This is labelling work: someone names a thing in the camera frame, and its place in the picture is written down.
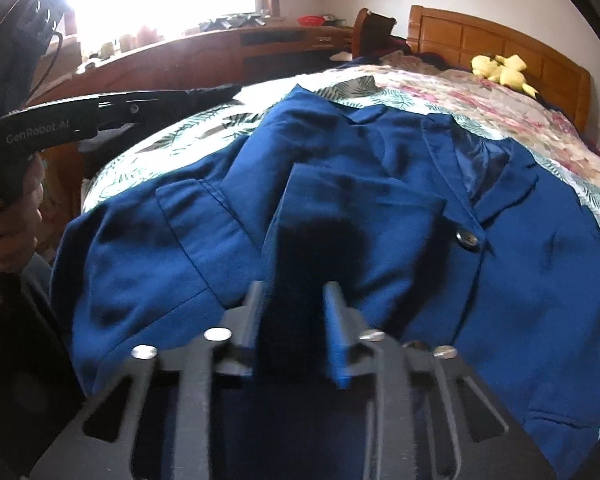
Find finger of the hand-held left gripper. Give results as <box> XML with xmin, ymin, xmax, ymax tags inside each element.
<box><xmin>96</xmin><ymin>89</ymin><xmax>197</xmax><ymax>129</ymax></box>

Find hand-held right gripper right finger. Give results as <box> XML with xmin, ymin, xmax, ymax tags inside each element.
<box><xmin>322</xmin><ymin>281</ymin><xmax>556</xmax><ymax>480</ymax></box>

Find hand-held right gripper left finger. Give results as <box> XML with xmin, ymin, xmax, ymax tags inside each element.
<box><xmin>30</xmin><ymin>280</ymin><xmax>268</xmax><ymax>480</ymax></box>

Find navy blue blazer jacket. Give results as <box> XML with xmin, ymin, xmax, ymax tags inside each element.
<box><xmin>50</xmin><ymin>85</ymin><xmax>600</xmax><ymax>441</ymax></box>

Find person's left hand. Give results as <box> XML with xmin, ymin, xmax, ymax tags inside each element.
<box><xmin>0</xmin><ymin>155</ymin><xmax>47</xmax><ymax>272</ymax></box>

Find leaf print blanket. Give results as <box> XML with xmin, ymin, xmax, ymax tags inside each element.
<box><xmin>80</xmin><ymin>67</ymin><xmax>600</xmax><ymax>441</ymax></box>

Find row of small jars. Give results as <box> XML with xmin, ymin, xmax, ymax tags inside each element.
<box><xmin>87</xmin><ymin>25</ymin><xmax>161</xmax><ymax>58</ymax></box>

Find curved wooden desk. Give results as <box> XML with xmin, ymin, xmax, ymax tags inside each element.
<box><xmin>25</xmin><ymin>24</ymin><xmax>361</xmax><ymax>211</ymax></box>

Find dark folded cloth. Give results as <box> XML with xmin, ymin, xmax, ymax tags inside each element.
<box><xmin>187</xmin><ymin>84</ymin><xmax>243</xmax><ymax>108</ymax></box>

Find grey items on windowsill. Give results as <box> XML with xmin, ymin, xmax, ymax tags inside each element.
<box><xmin>198</xmin><ymin>12</ymin><xmax>268</xmax><ymax>33</ymax></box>

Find person's black trouser leg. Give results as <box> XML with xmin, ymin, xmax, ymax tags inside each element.
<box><xmin>0</xmin><ymin>260</ymin><xmax>86</xmax><ymax>480</ymax></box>

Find wooden chair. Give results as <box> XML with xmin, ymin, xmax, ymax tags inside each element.
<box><xmin>352</xmin><ymin>7</ymin><xmax>398</xmax><ymax>58</ymax></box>

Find floral quilt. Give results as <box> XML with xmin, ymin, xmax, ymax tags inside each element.
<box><xmin>375</xmin><ymin>52</ymin><xmax>600</xmax><ymax>171</ymax></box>

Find yellow plush toy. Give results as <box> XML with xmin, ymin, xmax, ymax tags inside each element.
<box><xmin>471</xmin><ymin>53</ymin><xmax>540</xmax><ymax>98</ymax></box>

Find wooden bed headboard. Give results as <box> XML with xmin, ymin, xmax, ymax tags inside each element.
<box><xmin>407</xmin><ymin>5</ymin><xmax>593</xmax><ymax>131</ymax></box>

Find black cable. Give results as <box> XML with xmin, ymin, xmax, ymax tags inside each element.
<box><xmin>30</xmin><ymin>32</ymin><xmax>64</xmax><ymax>106</ymax></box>

